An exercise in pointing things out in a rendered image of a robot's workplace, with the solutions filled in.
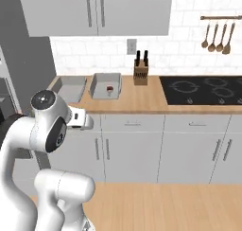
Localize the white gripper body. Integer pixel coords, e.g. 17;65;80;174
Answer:
80;113;95;131

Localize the grey drawer front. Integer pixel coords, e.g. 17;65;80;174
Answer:
88;113;102;133
100;114;165;133
164;114;233;134
229;115;242;134

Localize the grey base cupboard door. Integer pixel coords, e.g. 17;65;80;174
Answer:
209;133;242;185
157;132;228;185
101;131;164;184
46;131;106;183

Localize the wooden knife block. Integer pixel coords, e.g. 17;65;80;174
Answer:
132;59;149;86

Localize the dark grey tall cabinet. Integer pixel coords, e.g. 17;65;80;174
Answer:
0;0;58;114

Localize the steel built-in appliance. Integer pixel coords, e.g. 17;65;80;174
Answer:
0;46;22;116

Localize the black hob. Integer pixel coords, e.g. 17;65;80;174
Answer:
159;75;242;107

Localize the wooden spoon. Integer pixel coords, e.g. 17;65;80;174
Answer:
200;23;211;49
207;23;219;53
216;23;228;53

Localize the wooden spatula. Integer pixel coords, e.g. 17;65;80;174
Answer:
221;22;236;56

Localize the grey base cupboard handle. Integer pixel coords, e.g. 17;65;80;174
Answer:
105;138;111;161
212;138;222;162
95;137;100;161
222;138;233;162

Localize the grey wall outlet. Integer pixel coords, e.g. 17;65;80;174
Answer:
126;38;138;56

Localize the grey wall cupboard handle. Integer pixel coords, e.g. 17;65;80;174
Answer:
85;0;94;28
98;0;106;28

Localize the grey wall cupboard door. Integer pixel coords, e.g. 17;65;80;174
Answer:
17;0;99;38
95;0;174;37

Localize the wooden utensil rail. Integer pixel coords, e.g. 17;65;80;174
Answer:
199;15;242;21

